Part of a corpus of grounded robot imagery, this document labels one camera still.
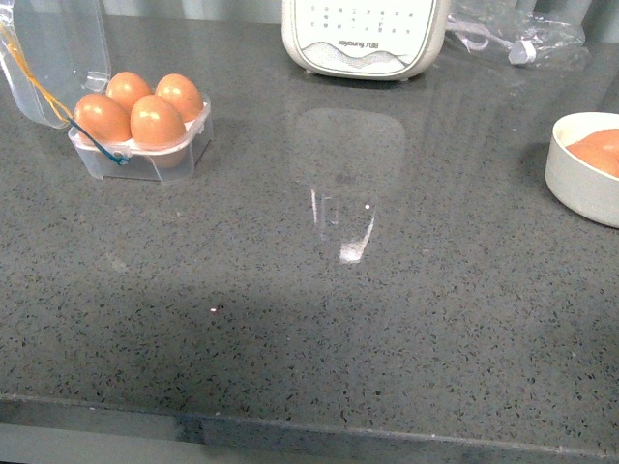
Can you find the brown egg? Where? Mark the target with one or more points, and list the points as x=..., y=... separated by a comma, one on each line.
x=181, y=92
x=126, y=88
x=103, y=118
x=158, y=129
x=599, y=150

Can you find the clear plastic egg box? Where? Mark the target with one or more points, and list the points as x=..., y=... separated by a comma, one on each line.
x=65, y=46

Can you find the brown egg in box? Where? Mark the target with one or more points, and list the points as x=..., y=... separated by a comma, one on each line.
x=103, y=118
x=126, y=88
x=181, y=92

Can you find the brown egg front in bowl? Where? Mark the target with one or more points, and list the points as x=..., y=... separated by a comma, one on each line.
x=599, y=150

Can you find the blue rubber band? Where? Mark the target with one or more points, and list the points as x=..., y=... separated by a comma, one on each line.
x=120, y=160

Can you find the white Joyoung blender appliance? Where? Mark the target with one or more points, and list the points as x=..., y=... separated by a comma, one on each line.
x=370, y=40

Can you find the yellow rubber band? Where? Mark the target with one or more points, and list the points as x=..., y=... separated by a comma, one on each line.
x=14, y=49

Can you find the white round bowl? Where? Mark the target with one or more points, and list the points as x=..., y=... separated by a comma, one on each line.
x=584, y=189

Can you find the clear plastic bag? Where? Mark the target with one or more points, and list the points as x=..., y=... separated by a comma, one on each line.
x=492, y=31

